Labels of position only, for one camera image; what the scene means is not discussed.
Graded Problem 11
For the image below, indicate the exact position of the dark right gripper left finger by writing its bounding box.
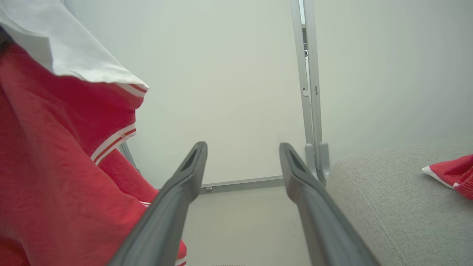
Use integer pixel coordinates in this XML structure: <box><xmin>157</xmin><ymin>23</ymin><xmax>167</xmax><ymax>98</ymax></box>
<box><xmin>107</xmin><ymin>141</ymin><xmax>208</xmax><ymax>266</ymax></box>

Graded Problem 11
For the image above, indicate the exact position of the red garment with white stripes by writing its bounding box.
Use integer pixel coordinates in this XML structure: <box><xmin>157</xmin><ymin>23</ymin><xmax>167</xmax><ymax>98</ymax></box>
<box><xmin>0</xmin><ymin>0</ymin><xmax>187</xmax><ymax>266</ymax></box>

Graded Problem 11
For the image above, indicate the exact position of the grey metal stand leg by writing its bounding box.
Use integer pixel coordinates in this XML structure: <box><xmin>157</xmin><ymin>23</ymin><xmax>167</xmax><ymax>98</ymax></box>
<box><xmin>118</xmin><ymin>142</ymin><xmax>141</xmax><ymax>174</ymax></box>

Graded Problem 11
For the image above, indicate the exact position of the grey metal partition stand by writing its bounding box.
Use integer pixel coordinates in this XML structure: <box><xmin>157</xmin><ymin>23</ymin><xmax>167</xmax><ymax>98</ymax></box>
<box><xmin>290</xmin><ymin>0</ymin><xmax>331</xmax><ymax>186</ymax></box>

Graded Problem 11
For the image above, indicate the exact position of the plain red garment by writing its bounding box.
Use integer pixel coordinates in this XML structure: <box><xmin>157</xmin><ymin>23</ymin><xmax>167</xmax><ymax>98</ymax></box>
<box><xmin>422</xmin><ymin>154</ymin><xmax>473</xmax><ymax>200</ymax></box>

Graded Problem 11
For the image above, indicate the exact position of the grey fabric sofa seat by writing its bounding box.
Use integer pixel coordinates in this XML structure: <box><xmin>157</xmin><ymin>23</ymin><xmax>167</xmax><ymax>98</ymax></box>
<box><xmin>325</xmin><ymin>142</ymin><xmax>473</xmax><ymax>266</ymax></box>

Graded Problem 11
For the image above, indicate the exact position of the white partition panel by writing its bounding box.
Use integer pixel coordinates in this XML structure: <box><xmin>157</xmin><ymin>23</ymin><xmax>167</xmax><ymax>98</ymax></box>
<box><xmin>63</xmin><ymin>0</ymin><xmax>473</xmax><ymax>195</ymax></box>

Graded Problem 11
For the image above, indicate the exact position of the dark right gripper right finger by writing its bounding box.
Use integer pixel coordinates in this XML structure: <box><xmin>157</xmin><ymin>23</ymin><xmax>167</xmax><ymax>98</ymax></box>
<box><xmin>279</xmin><ymin>143</ymin><xmax>381</xmax><ymax>266</ymax></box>

